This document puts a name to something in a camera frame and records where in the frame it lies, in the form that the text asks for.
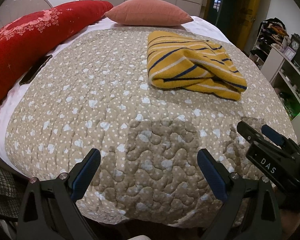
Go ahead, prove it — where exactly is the yellow door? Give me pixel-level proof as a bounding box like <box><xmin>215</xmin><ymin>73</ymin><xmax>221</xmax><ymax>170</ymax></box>
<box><xmin>229</xmin><ymin>0</ymin><xmax>263</xmax><ymax>46</ymax></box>

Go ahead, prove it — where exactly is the white shelf unit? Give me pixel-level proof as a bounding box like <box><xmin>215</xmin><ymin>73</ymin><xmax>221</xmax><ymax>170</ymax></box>
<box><xmin>261</xmin><ymin>46</ymin><xmax>300</xmax><ymax>121</ymax></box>

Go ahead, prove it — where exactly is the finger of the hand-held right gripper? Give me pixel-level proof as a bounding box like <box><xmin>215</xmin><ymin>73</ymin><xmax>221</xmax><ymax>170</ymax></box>
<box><xmin>261</xmin><ymin>124</ymin><xmax>300</xmax><ymax>148</ymax></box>
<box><xmin>237</xmin><ymin>121</ymin><xmax>260</xmax><ymax>143</ymax></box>

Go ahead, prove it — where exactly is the beige dotted quilt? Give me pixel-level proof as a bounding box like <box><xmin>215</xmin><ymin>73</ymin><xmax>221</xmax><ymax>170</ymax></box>
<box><xmin>4</xmin><ymin>25</ymin><xmax>299</xmax><ymax>227</ymax></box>

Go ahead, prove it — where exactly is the grey checked cloth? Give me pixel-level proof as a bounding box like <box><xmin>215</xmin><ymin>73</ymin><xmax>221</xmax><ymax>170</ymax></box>
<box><xmin>0</xmin><ymin>159</ymin><xmax>26</xmax><ymax>221</ymax></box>

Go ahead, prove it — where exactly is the small purple clock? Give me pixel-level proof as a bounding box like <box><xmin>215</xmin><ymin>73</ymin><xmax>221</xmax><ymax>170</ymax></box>
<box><xmin>285</xmin><ymin>47</ymin><xmax>296</xmax><ymax>61</ymax></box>

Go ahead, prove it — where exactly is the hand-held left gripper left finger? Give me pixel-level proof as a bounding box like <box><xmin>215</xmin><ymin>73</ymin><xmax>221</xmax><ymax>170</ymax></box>
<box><xmin>16</xmin><ymin>148</ymin><xmax>101</xmax><ymax>240</ymax></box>

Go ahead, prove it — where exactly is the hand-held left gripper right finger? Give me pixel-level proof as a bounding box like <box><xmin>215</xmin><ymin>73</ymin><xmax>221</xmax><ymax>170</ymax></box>
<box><xmin>197</xmin><ymin>149</ymin><xmax>282</xmax><ymax>240</ymax></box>

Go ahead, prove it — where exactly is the pink pillow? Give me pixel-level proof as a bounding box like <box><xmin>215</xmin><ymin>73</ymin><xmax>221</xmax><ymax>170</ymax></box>
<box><xmin>104</xmin><ymin>0</ymin><xmax>194</xmax><ymax>27</ymax></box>

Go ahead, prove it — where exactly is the black smartphone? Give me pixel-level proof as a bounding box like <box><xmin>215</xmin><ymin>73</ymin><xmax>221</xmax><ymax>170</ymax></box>
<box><xmin>19</xmin><ymin>54</ymin><xmax>53</xmax><ymax>86</ymax></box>

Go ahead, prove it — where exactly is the red floral pillow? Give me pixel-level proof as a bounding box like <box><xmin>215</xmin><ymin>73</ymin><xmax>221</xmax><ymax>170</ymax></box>
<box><xmin>0</xmin><ymin>1</ymin><xmax>114</xmax><ymax>112</ymax></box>

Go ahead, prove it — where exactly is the yellow blue-striped sweater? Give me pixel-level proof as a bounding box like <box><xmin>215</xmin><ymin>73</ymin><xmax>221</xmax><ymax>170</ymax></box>
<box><xmin>147</xmin><ymin>31</ymin><xmax>248</xmax><ymax>102</ymax></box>

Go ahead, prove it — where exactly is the dark ornate table clock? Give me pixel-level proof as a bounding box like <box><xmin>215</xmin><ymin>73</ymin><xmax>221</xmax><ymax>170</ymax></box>
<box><xmin>289</xmin><ymin>33</ymin><xmax>300</xmax><ymax>53</ymax></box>

